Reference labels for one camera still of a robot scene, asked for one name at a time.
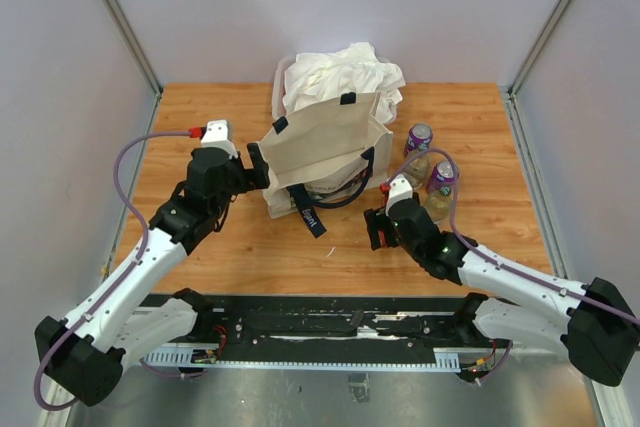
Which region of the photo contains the beige canvas tote bag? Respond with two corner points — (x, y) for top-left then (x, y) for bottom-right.
(258, 92), (393, 238)

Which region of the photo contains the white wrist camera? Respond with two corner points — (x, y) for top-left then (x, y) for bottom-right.
(188, 119), (238, 158)
(380, 174), (414, 210)

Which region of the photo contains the purple fanta can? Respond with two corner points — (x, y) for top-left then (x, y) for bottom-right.
(403, 123), (433, 157)
(426, 160), (458, 193)

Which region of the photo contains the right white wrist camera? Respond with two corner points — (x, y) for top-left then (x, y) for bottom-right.
(380, 174), (414, 210)

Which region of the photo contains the white crumpled cloth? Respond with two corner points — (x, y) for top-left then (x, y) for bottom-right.
(283, 42), (406, 124)

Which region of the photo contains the chang soda water bottle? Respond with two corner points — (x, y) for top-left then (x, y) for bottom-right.
(423, 186), (453, 223)

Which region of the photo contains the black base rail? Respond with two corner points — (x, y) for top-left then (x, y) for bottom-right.
(144, 295), (508, 373)

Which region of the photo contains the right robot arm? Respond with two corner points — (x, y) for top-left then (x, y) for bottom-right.
(364, 199), (639, 387)

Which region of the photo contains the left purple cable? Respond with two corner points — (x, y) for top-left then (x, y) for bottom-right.
(33, 130), (194, 412)

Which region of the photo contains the white plastic basket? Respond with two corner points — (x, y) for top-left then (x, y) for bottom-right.
(271, 55), (296, 120)

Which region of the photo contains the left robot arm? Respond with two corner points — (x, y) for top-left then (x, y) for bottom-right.
(33, 142), (269, 411)

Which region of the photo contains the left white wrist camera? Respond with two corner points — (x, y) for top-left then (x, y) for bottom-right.
(188, 119), (238, 158)

